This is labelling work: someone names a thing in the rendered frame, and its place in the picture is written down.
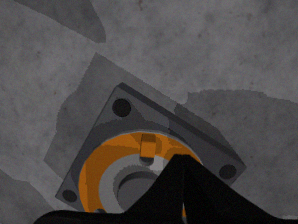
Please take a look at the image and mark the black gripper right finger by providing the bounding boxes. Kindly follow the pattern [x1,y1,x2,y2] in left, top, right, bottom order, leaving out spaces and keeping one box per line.
[182,154,298,224]

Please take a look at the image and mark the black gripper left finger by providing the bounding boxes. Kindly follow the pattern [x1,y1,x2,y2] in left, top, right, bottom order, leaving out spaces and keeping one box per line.
[33,154,185,224]

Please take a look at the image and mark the orange round plate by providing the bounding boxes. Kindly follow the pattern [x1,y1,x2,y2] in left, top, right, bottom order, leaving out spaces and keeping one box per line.
[78,129,203,213]

